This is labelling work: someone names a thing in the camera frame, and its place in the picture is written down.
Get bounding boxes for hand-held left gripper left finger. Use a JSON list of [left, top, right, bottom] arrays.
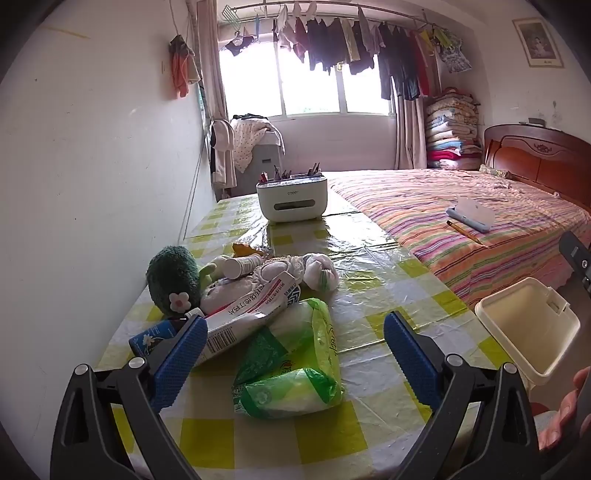
[[50, 315, 209, 480]]

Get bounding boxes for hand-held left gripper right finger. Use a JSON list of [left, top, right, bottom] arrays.
[[383, 310, 541, 480]]

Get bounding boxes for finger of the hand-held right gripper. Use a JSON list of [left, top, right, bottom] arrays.
[[558, 230, 591, 294]]

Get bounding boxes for small blue box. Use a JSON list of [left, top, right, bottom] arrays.
[[128, 320, 178, 357]]

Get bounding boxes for white red medicine box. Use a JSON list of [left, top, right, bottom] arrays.
[[191, 270, 302, 368]]

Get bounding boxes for green plush toy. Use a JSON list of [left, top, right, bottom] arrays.
[[145, 246, 259, 320]]

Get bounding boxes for cream plastic bin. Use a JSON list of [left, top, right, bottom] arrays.
[[475, 277, 581, 388]]

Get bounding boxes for white plastic bottle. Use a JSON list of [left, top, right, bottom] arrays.
[[223, 255, 264, 280]]

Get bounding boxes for green tissue pack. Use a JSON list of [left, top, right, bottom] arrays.
[[232, 298, 345, 420]]

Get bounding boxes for white green cloth ball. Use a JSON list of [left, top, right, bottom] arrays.
[[302, 253, 341, 291]]

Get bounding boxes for yellow snack bag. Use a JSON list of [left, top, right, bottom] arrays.
[[231, 242, 273, 259]]

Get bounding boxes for person's right hand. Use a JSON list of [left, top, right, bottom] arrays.
[[538, 367, 591, 453]]

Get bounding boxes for yellow checked tablecloth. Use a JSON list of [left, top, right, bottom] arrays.
[[92, 191, 513, 480]]

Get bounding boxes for wooden headboard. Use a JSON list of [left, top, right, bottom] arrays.
[[482, 124, 591, 210]]

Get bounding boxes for yellow pencil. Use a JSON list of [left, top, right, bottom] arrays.
[[445, 220, 483, 245]]

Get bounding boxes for striped bedsheet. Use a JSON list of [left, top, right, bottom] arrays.
[[328, 167, 591, 319]]

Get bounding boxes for stack of folded quilts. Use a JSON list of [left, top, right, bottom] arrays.
[[425, 87, 483, 171]]

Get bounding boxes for white desk organizer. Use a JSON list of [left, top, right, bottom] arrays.
[[256, 172, 329, 223]]

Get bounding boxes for beige curtain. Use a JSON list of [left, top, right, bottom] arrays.
[[392, 78, 428, 171], [196, 0, 232, 123]]

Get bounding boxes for bunch of pens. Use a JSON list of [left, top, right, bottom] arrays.
[[259, 161, 324, 182]]

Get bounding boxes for white hanging garment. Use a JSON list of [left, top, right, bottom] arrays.
[[210, 119, 238, 190]]

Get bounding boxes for framed picture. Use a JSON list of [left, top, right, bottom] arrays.
[[512, 17, 565, 69]]

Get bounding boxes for floral hanging bag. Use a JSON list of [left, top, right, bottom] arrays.
[[436, 44, 472, 75]]

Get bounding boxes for dotted white cloth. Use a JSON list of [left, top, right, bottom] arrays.
[[231, 114, 286, 174]]

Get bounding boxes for window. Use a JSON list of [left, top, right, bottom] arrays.
[[219, 37, 398, 118]]

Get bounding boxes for orange hanging cloth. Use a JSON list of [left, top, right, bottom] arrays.
[[168, 34, 204, 99]]

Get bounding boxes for row of hanging clothes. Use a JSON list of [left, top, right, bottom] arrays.
[[222, 2, 472, 101]]

